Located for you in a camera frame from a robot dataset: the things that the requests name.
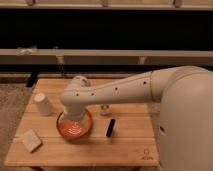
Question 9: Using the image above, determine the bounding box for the long wooden bench rail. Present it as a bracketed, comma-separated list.
[0, 48, 213, 66]

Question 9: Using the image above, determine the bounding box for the small white bottle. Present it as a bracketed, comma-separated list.
[100, 104, 110, 116]

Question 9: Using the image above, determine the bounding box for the wooden table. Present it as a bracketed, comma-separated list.
[4, 79, 158, 167]

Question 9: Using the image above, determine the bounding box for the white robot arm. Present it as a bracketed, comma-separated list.
[60, 66, 213, 171]

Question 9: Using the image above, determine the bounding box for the white sponge block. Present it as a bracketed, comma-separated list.
[20, 129, 42, 153]

